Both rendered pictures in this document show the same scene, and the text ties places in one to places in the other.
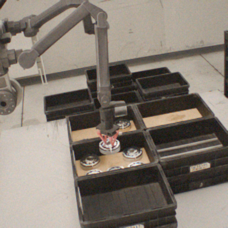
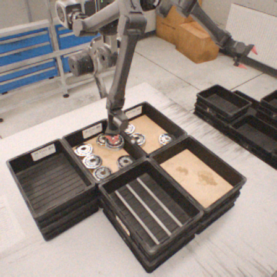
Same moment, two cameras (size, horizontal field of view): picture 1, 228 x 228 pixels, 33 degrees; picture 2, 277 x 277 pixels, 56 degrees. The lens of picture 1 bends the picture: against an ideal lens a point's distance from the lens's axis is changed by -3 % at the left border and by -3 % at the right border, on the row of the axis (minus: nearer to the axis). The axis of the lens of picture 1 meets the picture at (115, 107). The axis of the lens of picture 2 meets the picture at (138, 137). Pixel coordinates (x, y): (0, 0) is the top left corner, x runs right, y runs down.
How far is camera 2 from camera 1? 1.52 m
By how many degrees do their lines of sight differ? 49
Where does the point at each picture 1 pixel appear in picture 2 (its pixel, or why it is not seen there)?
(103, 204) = (56, 169)
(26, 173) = (102, 115)
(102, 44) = (122, 52)
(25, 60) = (75, 27)
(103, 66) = (117, 75)
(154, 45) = not seen: outside the picture
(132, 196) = (70, 183)
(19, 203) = (70, 126)
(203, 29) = not seen: outside the picture
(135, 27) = not seen: outside the picture
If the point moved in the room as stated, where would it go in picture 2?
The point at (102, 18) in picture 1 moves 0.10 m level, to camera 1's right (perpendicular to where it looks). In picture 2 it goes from (122, 23) to (135, 32)
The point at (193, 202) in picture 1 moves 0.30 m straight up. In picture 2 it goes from (102, 240) to (96, 205)
